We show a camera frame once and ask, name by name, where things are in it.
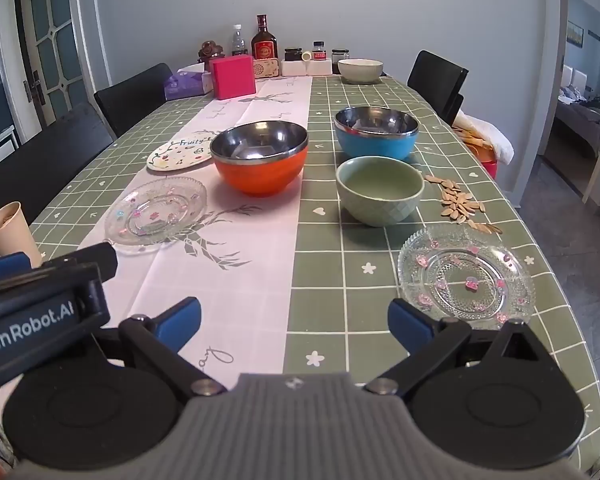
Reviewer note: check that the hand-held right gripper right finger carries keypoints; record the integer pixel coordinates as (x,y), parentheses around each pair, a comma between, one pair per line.
(409,324)

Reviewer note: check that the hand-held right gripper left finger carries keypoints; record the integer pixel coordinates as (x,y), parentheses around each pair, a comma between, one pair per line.
(180,322)

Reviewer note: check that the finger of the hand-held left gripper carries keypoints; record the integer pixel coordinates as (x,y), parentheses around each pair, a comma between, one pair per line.
(2,266)
(92,260)

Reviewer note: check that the glass plate with colourful stickers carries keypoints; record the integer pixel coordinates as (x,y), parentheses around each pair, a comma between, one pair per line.
(130,230)

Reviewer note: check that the glass plate with pink stickers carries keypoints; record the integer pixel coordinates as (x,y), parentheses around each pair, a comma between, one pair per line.
(460,260)

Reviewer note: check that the green ceramic bowl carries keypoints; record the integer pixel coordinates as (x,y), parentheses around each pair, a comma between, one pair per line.
(375,205)

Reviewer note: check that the white printed plate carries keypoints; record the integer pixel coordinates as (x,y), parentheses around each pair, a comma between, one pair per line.
(175,157)

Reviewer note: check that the orange steel bowl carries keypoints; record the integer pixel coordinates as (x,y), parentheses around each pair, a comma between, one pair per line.
(260,175)

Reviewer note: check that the blue steel bowl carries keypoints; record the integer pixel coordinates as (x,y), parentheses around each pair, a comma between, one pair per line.
(375,147)

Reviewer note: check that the paper cup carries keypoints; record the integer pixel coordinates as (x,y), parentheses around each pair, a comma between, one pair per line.
(10,232)

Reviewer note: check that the white table runner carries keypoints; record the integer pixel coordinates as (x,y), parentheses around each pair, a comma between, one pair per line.
(230,285)

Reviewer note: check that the green checkered tablecloth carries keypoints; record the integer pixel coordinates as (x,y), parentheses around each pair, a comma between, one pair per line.
(330,270)

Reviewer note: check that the black chair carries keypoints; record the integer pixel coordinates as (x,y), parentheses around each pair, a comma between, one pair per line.
(130,97)
(437,80)
(35,160)

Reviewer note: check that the pile of seeds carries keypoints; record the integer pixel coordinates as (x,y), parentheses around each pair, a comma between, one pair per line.
(457,202)

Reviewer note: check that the orange red stool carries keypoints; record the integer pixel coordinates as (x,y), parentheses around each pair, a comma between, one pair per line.
(485,165)

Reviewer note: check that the purple tissue pack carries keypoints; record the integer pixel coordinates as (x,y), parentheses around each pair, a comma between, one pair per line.
(185,86)

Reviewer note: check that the white towel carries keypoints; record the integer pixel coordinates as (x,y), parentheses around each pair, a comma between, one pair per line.
(490,135)

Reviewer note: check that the glazed door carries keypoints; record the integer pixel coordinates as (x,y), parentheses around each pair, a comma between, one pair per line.
(55,35)

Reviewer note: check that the pink box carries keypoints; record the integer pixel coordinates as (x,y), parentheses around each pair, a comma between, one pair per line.
(232,77)

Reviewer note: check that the brown figurine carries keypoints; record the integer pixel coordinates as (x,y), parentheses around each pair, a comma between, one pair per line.
(210,51)

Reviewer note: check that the cream bowl at far end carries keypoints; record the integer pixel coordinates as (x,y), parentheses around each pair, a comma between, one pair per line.
(360,76)

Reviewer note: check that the small wooden radio box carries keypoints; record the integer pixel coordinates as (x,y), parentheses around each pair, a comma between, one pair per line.
(266,68)

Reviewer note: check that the clear water bottle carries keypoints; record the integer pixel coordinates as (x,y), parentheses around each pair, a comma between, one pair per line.
(238,42)

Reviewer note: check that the bed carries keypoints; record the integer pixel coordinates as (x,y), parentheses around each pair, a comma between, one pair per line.
(582,120)

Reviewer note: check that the white box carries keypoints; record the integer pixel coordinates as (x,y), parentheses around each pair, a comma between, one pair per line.
(321,67)
(295,68)

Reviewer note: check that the clear glass jar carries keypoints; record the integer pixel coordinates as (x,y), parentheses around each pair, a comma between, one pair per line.
(340,55)

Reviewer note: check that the dark liquor bottle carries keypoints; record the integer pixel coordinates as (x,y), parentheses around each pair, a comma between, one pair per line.
(264,42)

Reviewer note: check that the dark jar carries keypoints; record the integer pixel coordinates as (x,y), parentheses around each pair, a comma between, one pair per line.
(293,54)

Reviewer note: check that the ink bottle with red label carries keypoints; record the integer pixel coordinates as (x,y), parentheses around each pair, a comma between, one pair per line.
(319,51)

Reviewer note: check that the wall picture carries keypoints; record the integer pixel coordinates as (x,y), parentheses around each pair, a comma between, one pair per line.
(575,33)

